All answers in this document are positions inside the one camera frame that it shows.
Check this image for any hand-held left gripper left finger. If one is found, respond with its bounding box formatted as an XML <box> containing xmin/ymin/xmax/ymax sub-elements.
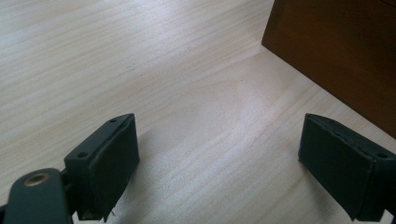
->
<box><xmin>64</xmin><ymin>113</ymin><xmax>141</xmax><ymax>223</ymax></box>

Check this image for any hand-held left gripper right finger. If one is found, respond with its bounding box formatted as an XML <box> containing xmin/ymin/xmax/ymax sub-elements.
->
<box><xmin>298</xmin><ymin>113</ymin><xmax>396</xmax><ymax>222</ymax></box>

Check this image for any brown wooden box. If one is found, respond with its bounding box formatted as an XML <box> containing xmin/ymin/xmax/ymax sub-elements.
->
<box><xmin>261</xmin><ymin>0</ymin><xmax>396</xmax><ymax>140</ymax></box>

